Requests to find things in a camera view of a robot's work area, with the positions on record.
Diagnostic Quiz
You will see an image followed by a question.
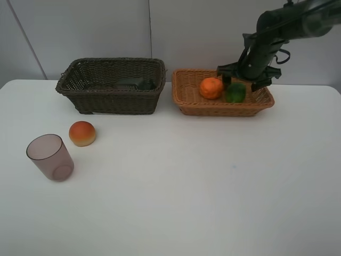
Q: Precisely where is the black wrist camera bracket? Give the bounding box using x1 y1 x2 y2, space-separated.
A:
238 33 256 67

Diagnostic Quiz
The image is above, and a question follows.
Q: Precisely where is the dark brown wicker basket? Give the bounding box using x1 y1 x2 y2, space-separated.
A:
55 58 166 115

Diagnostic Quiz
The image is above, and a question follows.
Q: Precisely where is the orange mandarin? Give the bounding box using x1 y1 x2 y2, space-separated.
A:
199 77 224 100

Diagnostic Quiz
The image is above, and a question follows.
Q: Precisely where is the green lime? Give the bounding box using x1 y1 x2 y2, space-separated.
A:
225 83 246 103

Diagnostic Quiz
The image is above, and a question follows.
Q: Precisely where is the dark green rectangular bottle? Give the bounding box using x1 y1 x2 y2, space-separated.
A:
114 77 156 91

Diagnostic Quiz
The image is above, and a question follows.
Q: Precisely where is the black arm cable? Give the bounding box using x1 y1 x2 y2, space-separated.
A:
247 0 341 65

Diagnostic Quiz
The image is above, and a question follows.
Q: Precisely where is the translucent purple plastic cup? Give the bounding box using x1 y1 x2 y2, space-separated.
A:
26 134 74 181

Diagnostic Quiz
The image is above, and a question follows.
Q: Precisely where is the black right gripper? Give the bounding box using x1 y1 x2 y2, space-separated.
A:
216 50 282 92

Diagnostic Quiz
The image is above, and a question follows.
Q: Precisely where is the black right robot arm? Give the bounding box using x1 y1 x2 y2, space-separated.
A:
216 1 340 92

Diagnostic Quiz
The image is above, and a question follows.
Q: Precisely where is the round orange bread bun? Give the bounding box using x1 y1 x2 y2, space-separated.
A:
69 121 96 147

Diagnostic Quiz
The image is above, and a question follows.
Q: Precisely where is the light orange wicker basket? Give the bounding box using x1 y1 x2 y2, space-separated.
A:
172 69 275 117

